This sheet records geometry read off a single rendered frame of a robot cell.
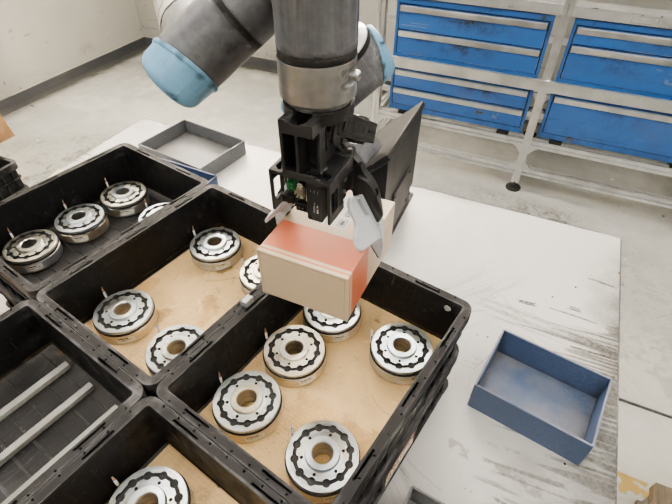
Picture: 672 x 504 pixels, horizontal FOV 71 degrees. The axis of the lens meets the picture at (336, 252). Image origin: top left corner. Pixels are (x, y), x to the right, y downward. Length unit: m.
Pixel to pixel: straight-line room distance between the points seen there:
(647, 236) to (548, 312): 1.66
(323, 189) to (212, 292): 0.50
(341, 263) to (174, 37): 0.29
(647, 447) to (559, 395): 0.95
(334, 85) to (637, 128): 2.26
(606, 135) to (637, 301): 0.80
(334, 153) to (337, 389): 0.41
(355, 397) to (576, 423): 0.42
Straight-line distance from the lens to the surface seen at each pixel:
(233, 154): 1.54
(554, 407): 0.99
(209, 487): 0.73
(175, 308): 0.93
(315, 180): 0.47
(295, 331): 0.81
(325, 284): 0.55
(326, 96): 0.44
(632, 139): 2.65
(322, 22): 0.42
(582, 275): 1.26
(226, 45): 0.52
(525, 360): 1.02
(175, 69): 0.53
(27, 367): 0.95
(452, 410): 0.93
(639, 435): 1.95
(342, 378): 0.79
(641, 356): 2.16
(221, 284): 0.95
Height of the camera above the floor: 1.50
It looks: 43 degrees down
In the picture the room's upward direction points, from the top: straight up
